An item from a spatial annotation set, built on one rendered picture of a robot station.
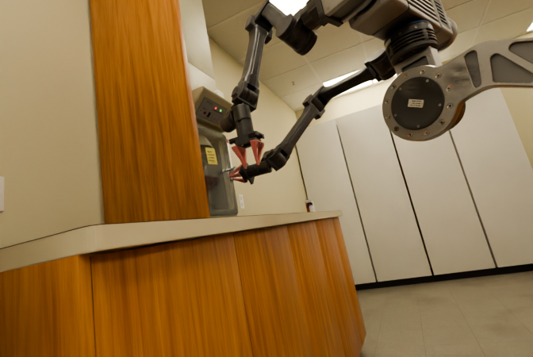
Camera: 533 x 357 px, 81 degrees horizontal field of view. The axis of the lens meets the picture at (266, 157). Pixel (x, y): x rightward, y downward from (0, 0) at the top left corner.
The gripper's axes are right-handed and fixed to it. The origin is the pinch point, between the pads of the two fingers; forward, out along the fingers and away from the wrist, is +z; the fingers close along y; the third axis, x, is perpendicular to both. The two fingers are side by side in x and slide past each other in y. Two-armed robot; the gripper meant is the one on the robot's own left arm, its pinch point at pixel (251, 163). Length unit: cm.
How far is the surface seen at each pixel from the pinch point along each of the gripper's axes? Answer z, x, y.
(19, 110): -37, 24, 75
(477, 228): 61, -324, -105
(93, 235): 17, 55, 3
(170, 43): -60, -6, 28
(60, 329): 29, 56, 10
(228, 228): 18.6, 15.8, 2.6
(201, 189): 2.3, -5.6, 23.9
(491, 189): 24, -325, -130
